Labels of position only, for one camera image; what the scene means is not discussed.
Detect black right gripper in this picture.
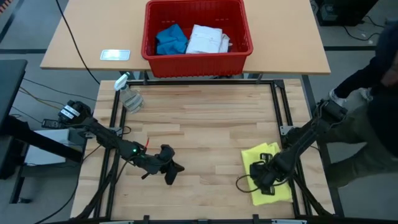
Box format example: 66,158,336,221
249,152,286,196

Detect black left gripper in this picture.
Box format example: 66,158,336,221
142,154,186,186

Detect yellow t-shirt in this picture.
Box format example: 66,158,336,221
241,142,294,207

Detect red plastic laundry bin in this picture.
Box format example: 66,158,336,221
141,0,254,78

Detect clear spray bottle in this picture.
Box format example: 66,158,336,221
114,72,145,114

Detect person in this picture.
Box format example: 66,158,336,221
317,21,398,189

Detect blue folded garment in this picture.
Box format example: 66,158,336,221
155,23,189,56

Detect black power adapter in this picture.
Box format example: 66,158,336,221
41,118,63,129

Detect white folded garment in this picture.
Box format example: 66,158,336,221
185,24,224,54

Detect small white crumpled garment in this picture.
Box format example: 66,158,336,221
219,33,231,54

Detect light wooden desk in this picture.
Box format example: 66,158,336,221
39,0,331,75

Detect black angled stand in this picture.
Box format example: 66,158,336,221
0,58,85,205

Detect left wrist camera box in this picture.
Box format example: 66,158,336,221
160,144,175,160

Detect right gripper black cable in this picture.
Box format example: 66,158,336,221
235,174,292,194

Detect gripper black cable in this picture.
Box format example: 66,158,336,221
235,174,292,194
116,155,147,181

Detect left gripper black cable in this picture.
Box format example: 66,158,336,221
116,155,147,181

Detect black aluminium table frame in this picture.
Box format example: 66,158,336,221
73,78,335,224

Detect thin black floor cable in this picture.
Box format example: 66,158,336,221
23,77,97,102

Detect orange floor cable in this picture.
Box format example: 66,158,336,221
18,88,63,110

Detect looped black floor cable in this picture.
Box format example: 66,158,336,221
341,15,384,41

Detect long black cable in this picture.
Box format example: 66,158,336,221
55,0,101,85

